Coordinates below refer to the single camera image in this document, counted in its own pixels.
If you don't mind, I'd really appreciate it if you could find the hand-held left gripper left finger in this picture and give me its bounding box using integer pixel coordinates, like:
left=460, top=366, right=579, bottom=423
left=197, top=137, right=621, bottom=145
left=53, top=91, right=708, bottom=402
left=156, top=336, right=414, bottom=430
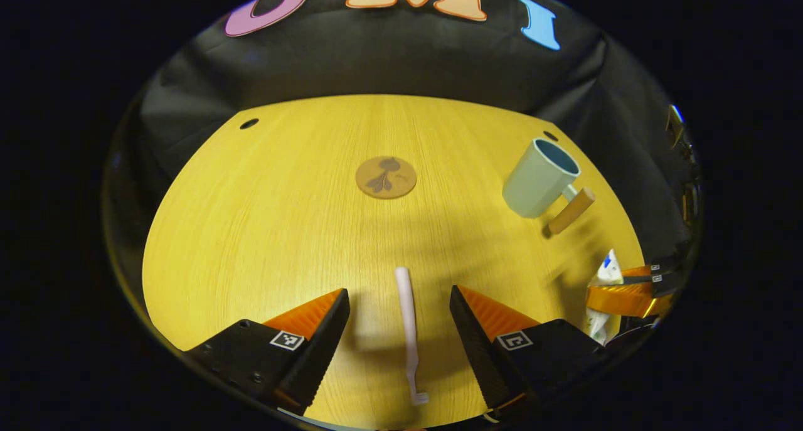
left=184, top=287, right=351, bottom=417

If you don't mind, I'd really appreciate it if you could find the pale green cup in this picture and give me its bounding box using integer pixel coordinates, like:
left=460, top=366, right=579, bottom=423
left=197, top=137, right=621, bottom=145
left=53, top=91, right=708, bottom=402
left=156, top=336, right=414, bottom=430
left=502, top=137, right=596, bottom=236

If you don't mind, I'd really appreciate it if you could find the round brown coaster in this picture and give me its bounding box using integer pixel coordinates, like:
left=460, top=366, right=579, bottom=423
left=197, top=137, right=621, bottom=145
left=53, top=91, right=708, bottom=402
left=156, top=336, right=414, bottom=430
left=355, top=156, right=418, bottom=200

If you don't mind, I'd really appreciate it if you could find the wooden desktop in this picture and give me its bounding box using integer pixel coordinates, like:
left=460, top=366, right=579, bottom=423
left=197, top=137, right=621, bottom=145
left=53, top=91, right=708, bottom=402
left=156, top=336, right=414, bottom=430
left=142, top=93, right=647, bottom=428

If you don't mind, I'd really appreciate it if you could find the white toothpaste tube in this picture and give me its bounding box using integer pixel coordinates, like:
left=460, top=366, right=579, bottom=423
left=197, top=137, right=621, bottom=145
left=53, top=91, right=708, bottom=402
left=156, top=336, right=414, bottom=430
left=587, top=248, right=625, bottom=346

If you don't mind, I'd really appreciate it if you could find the pale pink toothbrush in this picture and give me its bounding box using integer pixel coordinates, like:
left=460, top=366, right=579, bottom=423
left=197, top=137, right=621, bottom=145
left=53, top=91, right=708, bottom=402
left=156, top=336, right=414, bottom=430
left=395, top=267, right=430, bottom=407

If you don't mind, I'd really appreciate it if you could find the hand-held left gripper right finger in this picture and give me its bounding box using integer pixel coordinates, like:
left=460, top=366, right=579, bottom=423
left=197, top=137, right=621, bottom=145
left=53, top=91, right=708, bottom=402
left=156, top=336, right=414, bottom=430
left=449, top=285, right=608, bottom=422

